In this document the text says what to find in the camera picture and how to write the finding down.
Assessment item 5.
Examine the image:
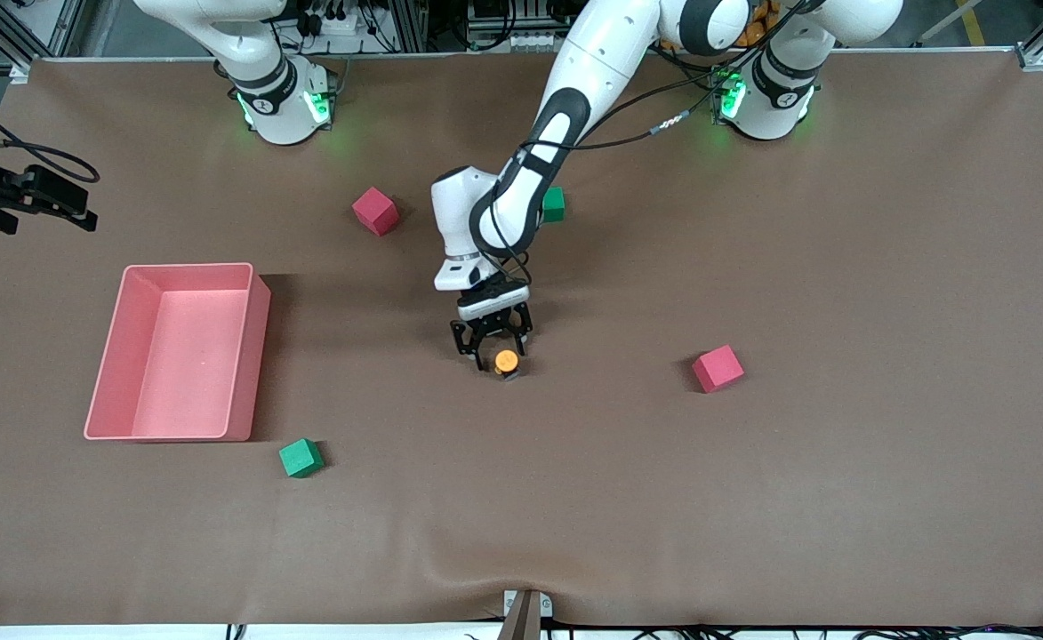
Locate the brown table cloth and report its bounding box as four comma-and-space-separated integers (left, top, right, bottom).
0, 49, 1043, 628

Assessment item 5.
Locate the pink foam cube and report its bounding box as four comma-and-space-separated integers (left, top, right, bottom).
351, 187, 400, 237
692, 345, 745, 394

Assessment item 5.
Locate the pink plastic tray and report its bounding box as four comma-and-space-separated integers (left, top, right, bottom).
84, 262, 272, 443

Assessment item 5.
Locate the white connector row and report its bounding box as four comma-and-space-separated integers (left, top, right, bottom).
468, 31, 584, 52

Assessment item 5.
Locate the black electronics box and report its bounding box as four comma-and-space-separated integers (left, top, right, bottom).
468, 0, 589, 35

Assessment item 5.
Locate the white power strip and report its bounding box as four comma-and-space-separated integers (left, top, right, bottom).
294, 0, 373, 36

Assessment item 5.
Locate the pile of orange objects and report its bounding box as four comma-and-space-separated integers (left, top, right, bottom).
734, 0, 775, 47

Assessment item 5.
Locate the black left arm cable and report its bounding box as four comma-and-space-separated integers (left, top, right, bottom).
468, 0, 820, 285

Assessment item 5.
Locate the grey camera post bracket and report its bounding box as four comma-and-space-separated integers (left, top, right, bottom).
497, 588, 554, 640

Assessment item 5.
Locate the aluminium frame post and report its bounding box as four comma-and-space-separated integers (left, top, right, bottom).
392, 0, 429, 52

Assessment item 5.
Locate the black base cable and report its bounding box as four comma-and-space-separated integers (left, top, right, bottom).
654, 44, 719, 94

